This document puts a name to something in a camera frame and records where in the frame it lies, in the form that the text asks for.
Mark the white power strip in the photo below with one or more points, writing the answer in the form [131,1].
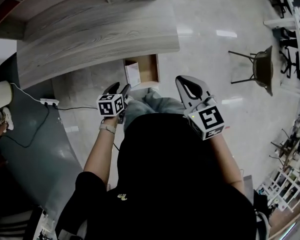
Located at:
[49,101]

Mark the person's blue jeans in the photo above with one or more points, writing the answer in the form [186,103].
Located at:
[152,106]

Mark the white cylindrical appliance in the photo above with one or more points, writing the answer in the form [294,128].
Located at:
[0,96]

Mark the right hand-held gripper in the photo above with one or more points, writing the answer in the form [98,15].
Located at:
[210,119]

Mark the wooden desk shelf unit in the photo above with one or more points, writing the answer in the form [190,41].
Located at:
[65,11]

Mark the small white box item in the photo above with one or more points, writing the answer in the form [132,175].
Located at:
[133,74]

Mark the long white table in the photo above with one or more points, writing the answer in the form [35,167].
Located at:
[298,34]

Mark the person's right forearm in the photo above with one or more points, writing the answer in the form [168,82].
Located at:
[230,164]

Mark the wooden desk drawer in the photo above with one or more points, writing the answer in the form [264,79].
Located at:
[150,69]

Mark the person's black shirt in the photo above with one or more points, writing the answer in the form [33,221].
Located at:
[165,184]

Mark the grey wooden desk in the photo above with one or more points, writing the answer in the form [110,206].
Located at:
[90,39]

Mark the black office chair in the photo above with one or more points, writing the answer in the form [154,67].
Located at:
[290,59]
[280,1]

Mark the black bag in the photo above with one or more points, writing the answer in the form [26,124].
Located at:
[261,214]

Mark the person's left forearm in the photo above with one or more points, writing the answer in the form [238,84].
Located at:
[100,154]

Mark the white shelf rack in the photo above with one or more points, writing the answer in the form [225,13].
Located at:
[287,186]

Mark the beige wristband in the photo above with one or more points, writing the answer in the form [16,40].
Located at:
[107,128]

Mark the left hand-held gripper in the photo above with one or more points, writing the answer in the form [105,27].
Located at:
[110,105]

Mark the brown wicker chair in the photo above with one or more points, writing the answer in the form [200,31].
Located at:
[263,69]

